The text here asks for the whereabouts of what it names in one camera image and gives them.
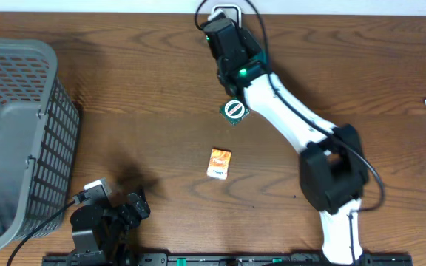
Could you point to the small orange white box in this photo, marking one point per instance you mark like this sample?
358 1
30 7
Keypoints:
218 166

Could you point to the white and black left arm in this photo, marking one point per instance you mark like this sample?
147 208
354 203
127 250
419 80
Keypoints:
99 230

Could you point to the white barcode scanner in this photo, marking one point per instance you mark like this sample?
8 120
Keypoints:
232 11

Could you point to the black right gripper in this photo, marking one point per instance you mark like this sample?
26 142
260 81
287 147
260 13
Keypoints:
254 45

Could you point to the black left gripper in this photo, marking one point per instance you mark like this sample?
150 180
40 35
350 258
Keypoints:
132 218

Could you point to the dark grey plastic basket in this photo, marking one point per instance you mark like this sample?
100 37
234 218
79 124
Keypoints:
39 127

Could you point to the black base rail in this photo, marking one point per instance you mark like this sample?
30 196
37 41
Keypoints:
162 259

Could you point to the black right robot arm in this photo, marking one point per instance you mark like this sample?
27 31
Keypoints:
333 171

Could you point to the green box with round label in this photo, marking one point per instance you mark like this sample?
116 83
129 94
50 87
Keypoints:
234 111

